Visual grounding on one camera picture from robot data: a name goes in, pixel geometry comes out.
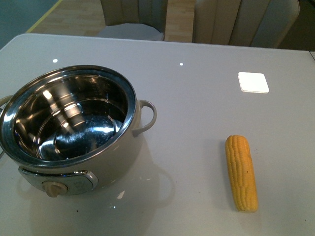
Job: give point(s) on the yellow corn cob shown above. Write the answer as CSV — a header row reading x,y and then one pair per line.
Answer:
x,y
241,173

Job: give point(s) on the beige electric cooking pot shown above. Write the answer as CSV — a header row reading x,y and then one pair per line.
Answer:
x,y
74,129

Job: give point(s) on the right beige upholstered chair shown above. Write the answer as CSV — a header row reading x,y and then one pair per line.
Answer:
x,y
250,23

